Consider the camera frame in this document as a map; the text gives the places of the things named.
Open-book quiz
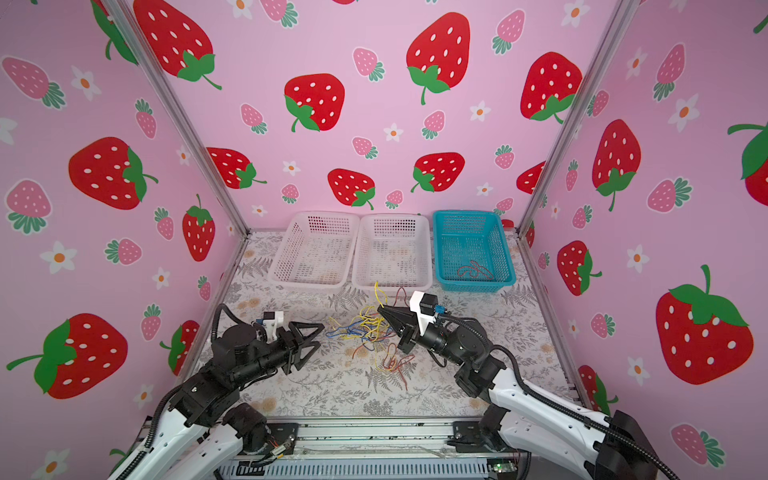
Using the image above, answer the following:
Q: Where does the red cable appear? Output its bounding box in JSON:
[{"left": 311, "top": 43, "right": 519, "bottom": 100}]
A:
[{"left": 455, "top": 259, "right": 497, "bottom": 282}]

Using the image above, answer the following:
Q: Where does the teal plastic basket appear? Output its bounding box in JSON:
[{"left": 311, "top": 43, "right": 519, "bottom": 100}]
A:
[{"left": 432, "top": 210, "right": 516, "bottom": 293}]

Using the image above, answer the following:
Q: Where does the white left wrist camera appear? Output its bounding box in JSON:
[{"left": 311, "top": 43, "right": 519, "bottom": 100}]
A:
[{"left": 255, "top": 311, "right": 285, "bottom": 343}]

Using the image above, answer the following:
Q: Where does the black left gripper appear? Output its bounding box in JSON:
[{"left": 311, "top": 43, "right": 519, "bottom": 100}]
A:
[{"left": 236, "top": 322, "right": 324, "bottom": 391}]

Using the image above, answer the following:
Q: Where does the aluminium frame post left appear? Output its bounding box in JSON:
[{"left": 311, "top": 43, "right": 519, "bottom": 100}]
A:
[{"left": 105, "top": 1, "right": 249, "bottom": 238}]

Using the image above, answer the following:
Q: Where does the blue cables tangle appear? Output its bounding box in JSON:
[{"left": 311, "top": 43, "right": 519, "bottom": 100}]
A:
[{"left": 326, "top": 305, "right": 385, "bottom": 346}]

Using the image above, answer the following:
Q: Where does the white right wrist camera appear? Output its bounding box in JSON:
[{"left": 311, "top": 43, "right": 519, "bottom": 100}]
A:
[{"left": 408, "top": 291, "right": 446, "bottom": 336}]

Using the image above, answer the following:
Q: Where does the white plastic basket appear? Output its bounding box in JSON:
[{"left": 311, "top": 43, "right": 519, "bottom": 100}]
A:
[
  {"left": 351, "top": 214, "right": 434, "bottom": 294},
  {"left": 267, "top": 212, "right": 360, "bottom": 295}
]

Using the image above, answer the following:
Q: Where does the white plastic basket left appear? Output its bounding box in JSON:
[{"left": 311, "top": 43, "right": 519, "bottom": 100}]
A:
[{"left": 267, "top": 212, "right": 360, "bottom": 295}]

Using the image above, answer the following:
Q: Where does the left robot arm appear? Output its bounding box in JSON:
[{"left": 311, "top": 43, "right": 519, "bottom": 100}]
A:
[{"left": 111, "top": 304, "right": 324, "bottom": 479}]

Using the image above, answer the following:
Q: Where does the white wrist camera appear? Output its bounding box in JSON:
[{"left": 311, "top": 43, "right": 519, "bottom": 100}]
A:
[
  {"left": 408, "top": 291, "right": 446, "bottom": 336},
  {"left": 255, "top": 311, "right": 285, "bottom": 343}
]

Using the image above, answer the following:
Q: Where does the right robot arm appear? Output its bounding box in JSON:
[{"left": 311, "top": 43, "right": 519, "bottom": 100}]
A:
[{"left": 378, "top": 305, "right": 677, "bottom": 479}]

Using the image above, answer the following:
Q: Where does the aluminium frame post right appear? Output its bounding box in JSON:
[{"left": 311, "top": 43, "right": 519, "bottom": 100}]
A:
[{"left": 517, "top": 0, "right": 640, "bottom": 238}]

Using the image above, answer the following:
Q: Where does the yellow cables tangle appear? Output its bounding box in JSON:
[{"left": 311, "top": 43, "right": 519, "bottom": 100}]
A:
[{"left": 326, "top": 280, "right": 421, "bottom": 373}]

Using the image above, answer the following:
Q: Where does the aluminium frame post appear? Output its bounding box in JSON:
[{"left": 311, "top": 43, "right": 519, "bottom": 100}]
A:
[
  {"left": 105, "top": 1, "right": 249, "bottom": 238},
  {"left": 517, "top": 0, "right": 640, "bottom": 238}
]

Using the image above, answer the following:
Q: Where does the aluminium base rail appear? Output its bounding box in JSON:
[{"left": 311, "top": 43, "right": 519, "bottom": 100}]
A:
[{"left": 209, "top": 417, "right": 533, "bottom": 479}]

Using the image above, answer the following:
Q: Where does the white plastic basket middle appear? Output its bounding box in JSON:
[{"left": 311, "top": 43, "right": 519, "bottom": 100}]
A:
[{"left": 351, "top": 214, "right": 434, "bottom": 294}]

